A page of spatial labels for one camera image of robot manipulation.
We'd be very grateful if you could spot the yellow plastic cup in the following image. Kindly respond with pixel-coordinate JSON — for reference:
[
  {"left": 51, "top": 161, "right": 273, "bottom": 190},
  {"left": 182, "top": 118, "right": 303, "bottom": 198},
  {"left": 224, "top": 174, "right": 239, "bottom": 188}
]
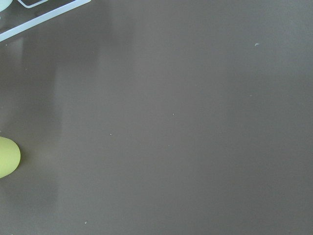
[{"left": 0, "top": 137, "right": 21, "bottom": 178}]

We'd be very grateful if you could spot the cup rack with cups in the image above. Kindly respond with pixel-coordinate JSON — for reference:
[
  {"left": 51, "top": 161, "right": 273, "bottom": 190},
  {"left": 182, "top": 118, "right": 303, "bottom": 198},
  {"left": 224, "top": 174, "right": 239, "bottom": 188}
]
[{"left": 0, "top": 0, "right": 90, "bottom": 42}]

